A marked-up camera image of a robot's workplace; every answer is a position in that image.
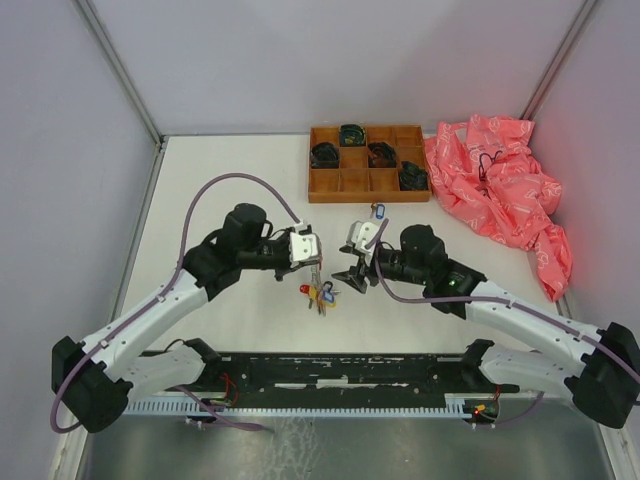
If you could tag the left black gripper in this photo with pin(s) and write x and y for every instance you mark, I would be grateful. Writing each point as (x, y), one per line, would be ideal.
(288, 268)

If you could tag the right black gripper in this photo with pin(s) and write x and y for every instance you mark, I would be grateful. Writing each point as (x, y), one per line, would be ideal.
(355, 276)

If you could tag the keyring bunch with red opener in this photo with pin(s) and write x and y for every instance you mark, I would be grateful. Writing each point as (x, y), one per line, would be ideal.
(321, 294)

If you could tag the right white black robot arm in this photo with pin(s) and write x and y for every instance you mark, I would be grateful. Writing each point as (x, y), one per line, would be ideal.
(595, 368)

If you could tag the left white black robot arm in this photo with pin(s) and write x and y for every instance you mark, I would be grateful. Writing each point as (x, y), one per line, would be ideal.
(98, 377)

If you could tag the key with blue tag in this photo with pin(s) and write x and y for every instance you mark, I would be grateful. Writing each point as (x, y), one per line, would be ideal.
(377, 211)

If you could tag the wooden compartment tray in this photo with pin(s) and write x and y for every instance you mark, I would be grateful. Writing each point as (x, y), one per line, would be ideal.
(354, 163)

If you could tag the black item left compartment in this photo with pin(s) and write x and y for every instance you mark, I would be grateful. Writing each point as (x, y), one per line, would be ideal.
(324, 155)

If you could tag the black item compartment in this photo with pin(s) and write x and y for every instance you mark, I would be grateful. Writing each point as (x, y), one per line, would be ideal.
(324, 155)
(381, 155)
(412, 177)
(352, 135)

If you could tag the black item right compartment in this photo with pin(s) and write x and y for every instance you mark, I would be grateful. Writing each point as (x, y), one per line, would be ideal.
(412, 177)

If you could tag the black item middle compartment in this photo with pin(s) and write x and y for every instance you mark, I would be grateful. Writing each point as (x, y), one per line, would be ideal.
(381, 155)

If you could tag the black item top compartment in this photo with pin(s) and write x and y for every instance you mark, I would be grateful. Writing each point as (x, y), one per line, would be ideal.
(352, 135)

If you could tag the pink plastic bag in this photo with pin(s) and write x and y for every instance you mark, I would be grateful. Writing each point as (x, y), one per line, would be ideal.
(484, 174)

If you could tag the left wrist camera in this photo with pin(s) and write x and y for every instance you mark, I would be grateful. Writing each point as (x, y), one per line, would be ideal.
(304, 245)

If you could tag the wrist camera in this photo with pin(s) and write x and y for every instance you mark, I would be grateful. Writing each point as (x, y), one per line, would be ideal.
(363, 237)
(304, 245)

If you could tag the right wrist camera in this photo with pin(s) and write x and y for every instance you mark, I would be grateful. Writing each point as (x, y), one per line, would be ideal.
(363, 237)

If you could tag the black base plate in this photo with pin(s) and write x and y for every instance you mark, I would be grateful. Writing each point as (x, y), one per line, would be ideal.
(381, 375)

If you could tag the white slotted cable duct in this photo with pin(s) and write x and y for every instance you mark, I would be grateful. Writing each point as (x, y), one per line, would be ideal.
(341, 404)

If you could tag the aluminium frame rail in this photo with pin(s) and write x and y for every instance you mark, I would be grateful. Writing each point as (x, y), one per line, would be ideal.
(97, 29)

